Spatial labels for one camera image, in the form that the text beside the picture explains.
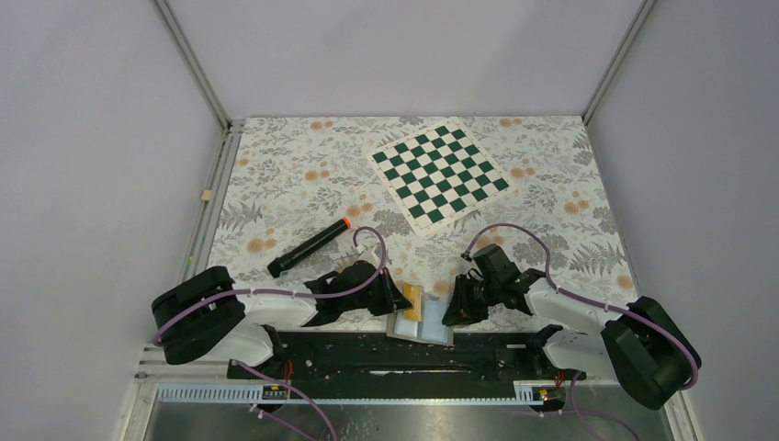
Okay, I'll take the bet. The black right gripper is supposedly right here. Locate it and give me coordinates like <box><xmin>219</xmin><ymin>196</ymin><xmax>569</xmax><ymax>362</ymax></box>
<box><xmin>442</xmin><ymin>274</ymin><xmax>502</xmax><ymax>327</ymax></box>

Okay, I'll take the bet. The grey leather card holder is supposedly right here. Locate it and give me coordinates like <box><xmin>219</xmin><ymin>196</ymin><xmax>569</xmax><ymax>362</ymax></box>
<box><xmin>386</xmin><ymin>300</ymin><xmax>454</xmax><ymax>346</ymax></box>

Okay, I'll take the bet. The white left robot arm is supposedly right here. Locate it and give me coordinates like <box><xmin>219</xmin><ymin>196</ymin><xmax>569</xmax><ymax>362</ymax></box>
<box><xmin>152</xmin><ymin>260</ymin><xmax>412</xmax><ymax>378</ymax></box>

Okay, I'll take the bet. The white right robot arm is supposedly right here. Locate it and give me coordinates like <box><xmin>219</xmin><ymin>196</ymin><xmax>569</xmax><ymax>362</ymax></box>
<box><xmin>442</xmin><ymin>244</ymin><xmax>702</xmax><ymax>410</ymax></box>

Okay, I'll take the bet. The black marker orange cap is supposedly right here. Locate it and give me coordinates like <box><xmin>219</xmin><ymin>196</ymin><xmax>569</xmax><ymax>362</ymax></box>
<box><xmin>267</xmin><ymin>218</ymin><xmax>351</xmax><ymax>278</ymax></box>

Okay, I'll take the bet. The green white chessboard mat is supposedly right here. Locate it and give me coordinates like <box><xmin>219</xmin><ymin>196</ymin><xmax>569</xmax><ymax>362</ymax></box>
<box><xmin>367</xmin><ymin>118</ymin><xmax>515</xmax><ymax>236</ymax></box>

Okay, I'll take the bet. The floral tablecloth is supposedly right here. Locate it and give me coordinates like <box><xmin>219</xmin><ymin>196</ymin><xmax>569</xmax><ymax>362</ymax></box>
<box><xmin>209</xmin><ymin>116</ymin><xmax>638</xmax><ymax>303</ymax></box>

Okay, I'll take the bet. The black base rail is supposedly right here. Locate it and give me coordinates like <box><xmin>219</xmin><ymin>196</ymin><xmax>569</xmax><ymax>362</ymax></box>
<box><xmin>254</xmin><ymin>324</ymin><xmax>574</xmax><ymax>402</ymax></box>

